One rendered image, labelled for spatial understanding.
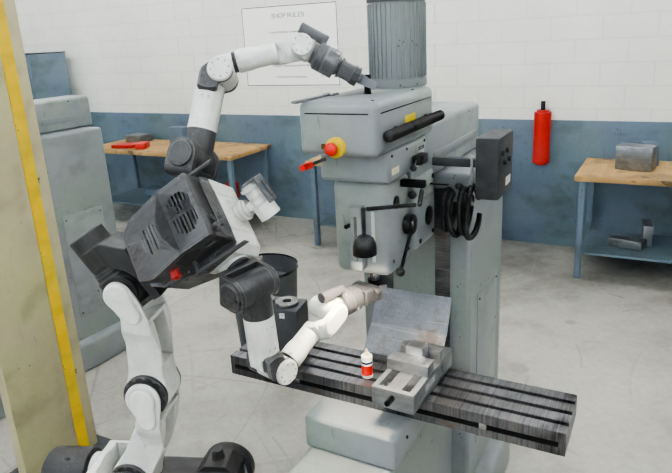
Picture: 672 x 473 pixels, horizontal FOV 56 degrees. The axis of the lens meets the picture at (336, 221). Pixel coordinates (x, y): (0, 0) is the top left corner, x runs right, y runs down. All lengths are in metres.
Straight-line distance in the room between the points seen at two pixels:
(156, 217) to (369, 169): 0.64
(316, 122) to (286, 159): 5.44
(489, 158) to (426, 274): 0.61
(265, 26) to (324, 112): 5.44
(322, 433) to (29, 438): 1.69
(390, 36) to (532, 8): 4.07
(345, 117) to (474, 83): 4.52
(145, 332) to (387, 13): 1.26
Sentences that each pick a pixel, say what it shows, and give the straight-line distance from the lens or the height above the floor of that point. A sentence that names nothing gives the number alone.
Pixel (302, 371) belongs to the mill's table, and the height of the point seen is 0.90.
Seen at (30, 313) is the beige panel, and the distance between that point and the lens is 3.31.
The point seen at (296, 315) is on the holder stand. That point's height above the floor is 1.08.
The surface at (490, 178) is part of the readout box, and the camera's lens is 2.15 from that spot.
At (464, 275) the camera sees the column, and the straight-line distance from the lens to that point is 2.47.
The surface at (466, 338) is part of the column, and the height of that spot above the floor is 0.90.
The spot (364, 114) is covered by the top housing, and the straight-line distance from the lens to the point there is 1.80.
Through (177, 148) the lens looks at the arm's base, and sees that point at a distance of 1.90.
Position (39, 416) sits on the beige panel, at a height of 0.37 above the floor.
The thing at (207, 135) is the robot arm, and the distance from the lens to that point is 1.94.
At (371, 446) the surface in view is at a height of 0.78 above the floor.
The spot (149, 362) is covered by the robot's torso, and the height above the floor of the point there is 1.13.
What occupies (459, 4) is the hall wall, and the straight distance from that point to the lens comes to 6.31.
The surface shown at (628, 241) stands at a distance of 5.72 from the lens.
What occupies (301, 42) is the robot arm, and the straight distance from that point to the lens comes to 1.97.
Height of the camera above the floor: 2.09
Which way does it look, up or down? 17 degrees down
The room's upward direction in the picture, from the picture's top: 3 degrees counter-clockwise
